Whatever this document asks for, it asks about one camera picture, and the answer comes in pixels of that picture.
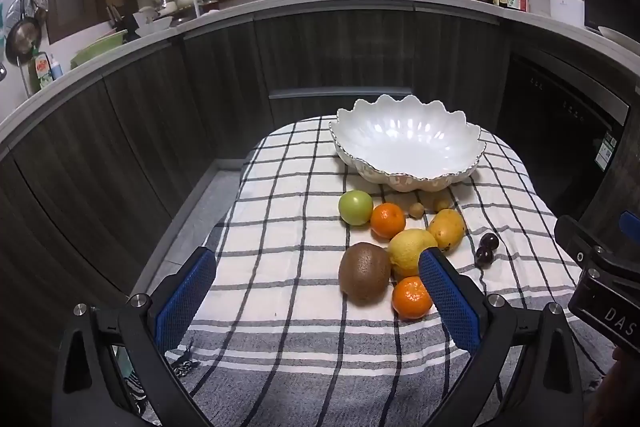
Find yellow lemon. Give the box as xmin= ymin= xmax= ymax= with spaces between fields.
xmin=387 ymin=228 xmax=439 ymax=279

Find brown kiwi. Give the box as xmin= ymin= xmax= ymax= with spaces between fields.
xmin=338 ymin=243 xmax=392 ymax=306

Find dark wood kitchen cabinets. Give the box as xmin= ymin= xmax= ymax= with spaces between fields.
xmin=0 ymin=4 xmax=506 ymax=308

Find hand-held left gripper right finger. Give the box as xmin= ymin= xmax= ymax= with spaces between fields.
xmin=419 ymin=248 xmax=586 ymax=427

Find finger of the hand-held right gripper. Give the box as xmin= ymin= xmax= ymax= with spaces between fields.
xmin=555 ymin=215 xmax=610 ymax=266
xmin=619 ymin=209 xmax=640 ymax=240

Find green tray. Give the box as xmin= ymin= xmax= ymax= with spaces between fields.
xmin=70 ymin=29 xmax=130 ymax=70

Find green apple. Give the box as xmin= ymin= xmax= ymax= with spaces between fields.
xmin=338 ymin=190 xmax=374 ymax=226

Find black knife block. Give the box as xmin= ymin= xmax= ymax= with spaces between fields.
xmin=106 ymin=4 xmax=138 ymax=40

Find orange mandarin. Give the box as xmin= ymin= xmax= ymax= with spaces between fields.
xmin=370 ymin=203 xmax=407 ymax=240
xmin=391 ymin=276 xmax=434 ymax=321

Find person's right hand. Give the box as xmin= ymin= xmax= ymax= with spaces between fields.
xmin=612 ymin=347 xmax=640 ymax=408

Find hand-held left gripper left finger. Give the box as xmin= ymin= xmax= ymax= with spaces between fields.
xmin=52 ymin=247 xmax=218 ymax=427

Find white checked tablecloth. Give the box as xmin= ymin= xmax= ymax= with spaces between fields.
xmin=120 ymin=114 xmax=616 ymax=427

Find hanging steel frying pan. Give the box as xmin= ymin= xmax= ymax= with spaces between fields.
xmin=5 ymin=19 xmax=43 ymax=68

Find green dish soap bottle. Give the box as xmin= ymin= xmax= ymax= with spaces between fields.
xmin=34 ymin=52 xmax=55 ymax=90

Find black built-in dishwasher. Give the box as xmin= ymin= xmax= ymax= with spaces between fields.
xmin=497 ymin=52 xmax=631 ymax=218

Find white plate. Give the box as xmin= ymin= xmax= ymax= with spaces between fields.
xmin=597 ymin=26 xmax=640 ymax=52

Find white scalloped bowl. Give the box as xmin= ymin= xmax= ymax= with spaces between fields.
xmin=328 ymin=94 xmax=487 ymax=194

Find black white patterned cloth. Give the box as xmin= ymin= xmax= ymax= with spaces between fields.
xmin=120 ymin=347 xmax=198 ymax=413

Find white serving bowl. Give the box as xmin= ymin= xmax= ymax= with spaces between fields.
xmin=135 ymin=16 xmax=173 ymax=38

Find hanging metal strainer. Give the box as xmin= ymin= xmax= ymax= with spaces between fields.
xmin=10 ymin=0 xmax=51 ymax=28

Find yellow mango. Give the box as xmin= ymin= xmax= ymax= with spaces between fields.
xmin=427 ymin=208 xmax=468 ymax=254

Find small white box appliance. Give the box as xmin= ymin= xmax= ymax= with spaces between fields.
xmin=550 ymin=0 xmax=586 ymax=28

